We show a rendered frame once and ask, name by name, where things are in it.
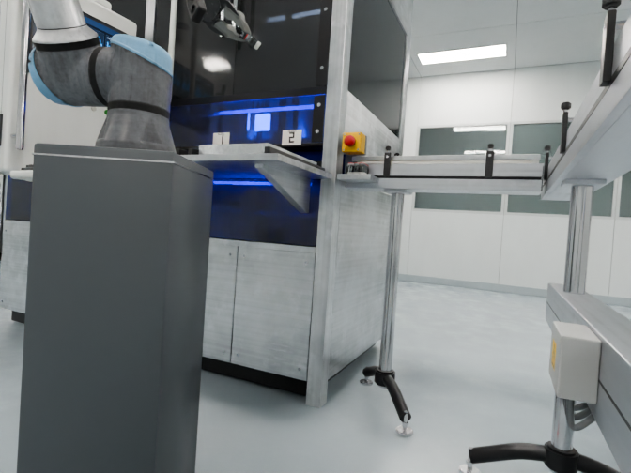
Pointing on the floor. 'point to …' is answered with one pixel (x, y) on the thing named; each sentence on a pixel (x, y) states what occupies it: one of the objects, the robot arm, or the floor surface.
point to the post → (330, 203)
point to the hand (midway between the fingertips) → (243, 35)
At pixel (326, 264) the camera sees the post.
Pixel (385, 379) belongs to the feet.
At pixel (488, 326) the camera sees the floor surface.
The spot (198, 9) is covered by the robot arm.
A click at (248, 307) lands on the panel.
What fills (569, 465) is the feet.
